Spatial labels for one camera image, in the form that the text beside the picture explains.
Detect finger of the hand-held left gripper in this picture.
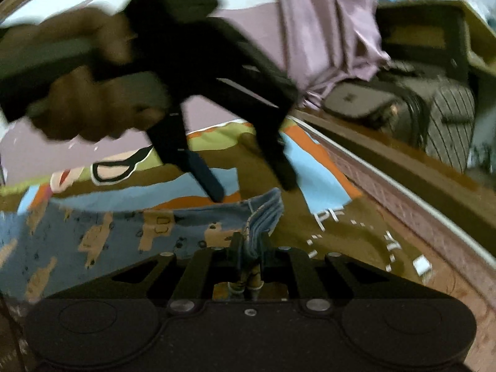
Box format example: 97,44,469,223
251,116,300,192
148,101,226,204

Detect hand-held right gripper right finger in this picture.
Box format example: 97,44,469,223
256,236,393,312

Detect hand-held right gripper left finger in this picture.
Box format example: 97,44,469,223
110,232,247,312

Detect blue car print pants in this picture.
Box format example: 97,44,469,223
0,188,286,308

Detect person's left hand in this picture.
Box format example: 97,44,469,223
0,7,168,143

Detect brown printed bedsheet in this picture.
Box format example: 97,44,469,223
0,121,435,303

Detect grey quilted bag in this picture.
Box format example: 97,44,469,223
323,64,427,140

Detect pink satin curtain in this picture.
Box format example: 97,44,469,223
271,0,393,110

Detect striped grey suitcase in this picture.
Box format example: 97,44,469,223
424,79,478,173

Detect dark wooden desk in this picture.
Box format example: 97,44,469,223
375,0,496,86

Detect wooden bed frame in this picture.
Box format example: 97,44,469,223
290,106,496,266

